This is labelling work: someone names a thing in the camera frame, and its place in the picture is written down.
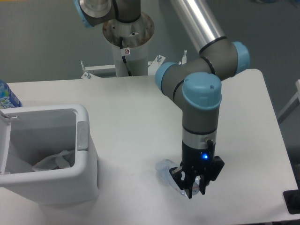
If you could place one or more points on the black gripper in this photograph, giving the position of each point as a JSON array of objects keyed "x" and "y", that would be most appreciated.
[{"x": 197, "y": 162}]

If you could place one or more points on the crushed clear plastic bottle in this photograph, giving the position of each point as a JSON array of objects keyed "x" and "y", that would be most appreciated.
[{"x": 162, "y": 167}]

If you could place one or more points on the clear white plastic wrapper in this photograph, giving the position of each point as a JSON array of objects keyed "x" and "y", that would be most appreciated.
[{"x": 63, "y": 160}]

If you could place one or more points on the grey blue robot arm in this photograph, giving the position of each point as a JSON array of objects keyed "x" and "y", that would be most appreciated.
[{"x": 195, "y": 87}]

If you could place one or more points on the white open trash can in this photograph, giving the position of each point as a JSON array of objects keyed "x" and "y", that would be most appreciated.
[{"x": 29, "y": 134}]

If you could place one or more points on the black clamp at table edge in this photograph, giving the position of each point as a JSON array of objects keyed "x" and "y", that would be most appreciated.
[{"x": 292, "y": 200}]

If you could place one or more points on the blue labelled bottle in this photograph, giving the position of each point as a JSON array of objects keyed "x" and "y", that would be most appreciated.
[{"x": 7, "y": 97}]

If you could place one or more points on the white pedestal foot middle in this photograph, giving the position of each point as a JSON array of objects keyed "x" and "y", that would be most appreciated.
[{"x": 155, "y": 64}]

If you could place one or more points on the white pedestal foot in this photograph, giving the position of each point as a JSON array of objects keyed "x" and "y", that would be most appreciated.
[
  {"x": 155, "y": 64},
  {"x": 183, "y": 59},
  {"x": 104, "y": 71}
]

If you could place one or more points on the white pedestal foot right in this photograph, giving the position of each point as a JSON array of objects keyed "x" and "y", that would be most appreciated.
[{"x": 183, "y": 59}]

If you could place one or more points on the white frame at right edge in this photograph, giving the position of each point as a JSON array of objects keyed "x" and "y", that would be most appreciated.
[{"x": 291, "y": 105}]

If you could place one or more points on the white pedestal foot left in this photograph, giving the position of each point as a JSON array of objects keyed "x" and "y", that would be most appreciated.
[{"x": 104, "y": 71}]

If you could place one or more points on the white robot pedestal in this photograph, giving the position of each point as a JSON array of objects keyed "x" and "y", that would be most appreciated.
[{"x": 129, "y": 42}]

